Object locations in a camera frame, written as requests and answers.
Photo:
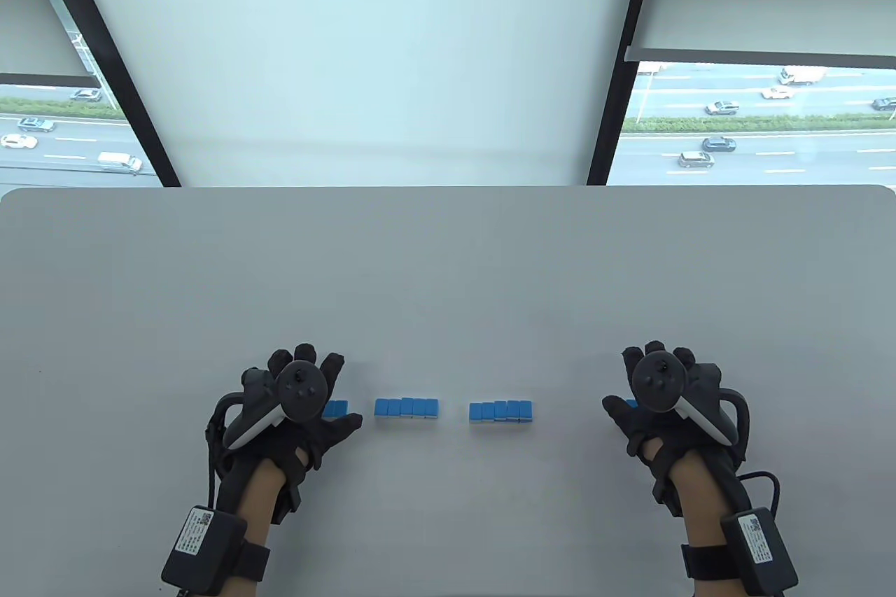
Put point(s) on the person's right hand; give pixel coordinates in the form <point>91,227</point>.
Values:
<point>638,429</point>

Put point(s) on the person's left hand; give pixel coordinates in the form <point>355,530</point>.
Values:
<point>329,432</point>

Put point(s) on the person's right forearm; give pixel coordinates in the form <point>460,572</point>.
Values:
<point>698,500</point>

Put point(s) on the black white handheld controller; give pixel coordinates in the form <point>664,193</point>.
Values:
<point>301,390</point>
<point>656,380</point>

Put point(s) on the wide white roller blind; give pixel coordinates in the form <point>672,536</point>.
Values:
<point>350,51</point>

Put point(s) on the black window frame pillar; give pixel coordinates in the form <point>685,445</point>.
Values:
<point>105,58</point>
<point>623,65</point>

